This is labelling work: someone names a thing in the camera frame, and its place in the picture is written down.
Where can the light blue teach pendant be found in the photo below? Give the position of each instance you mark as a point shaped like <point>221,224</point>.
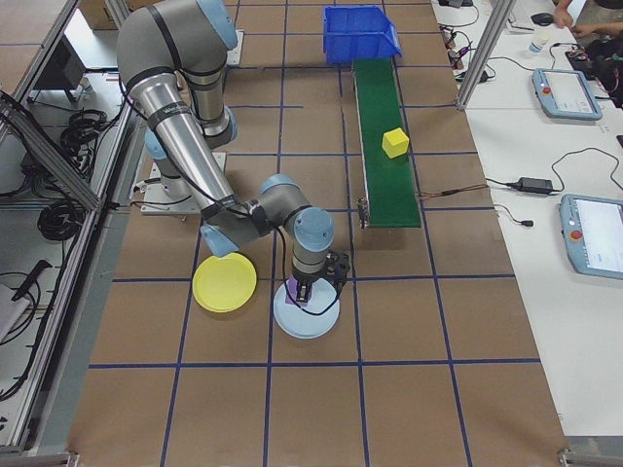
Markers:
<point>567,95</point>
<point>598,238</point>

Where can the black computer mouse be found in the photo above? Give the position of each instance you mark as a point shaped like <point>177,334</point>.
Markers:
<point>541,18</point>

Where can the purple foam cube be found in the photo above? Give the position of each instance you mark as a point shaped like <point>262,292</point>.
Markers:
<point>290,292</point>

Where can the black box device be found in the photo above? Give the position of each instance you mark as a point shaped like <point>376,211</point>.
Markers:
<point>63,68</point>

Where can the blue plastic storage bin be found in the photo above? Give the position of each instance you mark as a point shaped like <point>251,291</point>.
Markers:
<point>360,48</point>

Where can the green conveyor belt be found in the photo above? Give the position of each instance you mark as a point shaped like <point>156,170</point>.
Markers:
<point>389,194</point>

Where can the white square base plate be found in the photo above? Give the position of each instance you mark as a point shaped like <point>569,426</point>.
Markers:
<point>235,56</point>
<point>160,209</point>

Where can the light blue round plate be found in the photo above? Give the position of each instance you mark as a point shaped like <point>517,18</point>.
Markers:
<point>311,326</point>

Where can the person forearm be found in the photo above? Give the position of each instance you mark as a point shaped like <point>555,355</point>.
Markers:
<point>611,27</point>
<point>563,4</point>

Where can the yellow foam cube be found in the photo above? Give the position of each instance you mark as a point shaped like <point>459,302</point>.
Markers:
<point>395,143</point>

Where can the yellow round plate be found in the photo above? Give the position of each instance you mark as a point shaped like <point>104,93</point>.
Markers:
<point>224,287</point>

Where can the white paper cup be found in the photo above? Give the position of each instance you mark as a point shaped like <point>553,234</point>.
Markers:
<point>539,45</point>

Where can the brown cardboard box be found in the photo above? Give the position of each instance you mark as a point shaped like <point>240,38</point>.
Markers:
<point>97,14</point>

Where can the long black power adapter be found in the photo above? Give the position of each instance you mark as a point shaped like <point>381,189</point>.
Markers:
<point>535,185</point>

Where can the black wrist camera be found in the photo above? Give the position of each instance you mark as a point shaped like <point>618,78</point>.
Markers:
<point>340,267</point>

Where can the aluminium rig post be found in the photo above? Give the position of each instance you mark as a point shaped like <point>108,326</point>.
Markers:
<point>116,6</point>
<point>485,53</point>

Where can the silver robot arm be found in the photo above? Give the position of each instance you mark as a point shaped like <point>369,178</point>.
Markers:
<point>180,136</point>

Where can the person hand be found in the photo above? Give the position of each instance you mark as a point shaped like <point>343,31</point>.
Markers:
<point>564,17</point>
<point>584,30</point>

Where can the aluminium extrusion bar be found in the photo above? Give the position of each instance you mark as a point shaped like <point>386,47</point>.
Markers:
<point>594,459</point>
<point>39,459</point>

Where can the small black power adapter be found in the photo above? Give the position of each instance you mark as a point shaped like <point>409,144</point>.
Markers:
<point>484,77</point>

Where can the V-shaped metal bar frame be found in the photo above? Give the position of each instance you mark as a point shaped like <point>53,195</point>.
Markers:
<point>48,151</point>

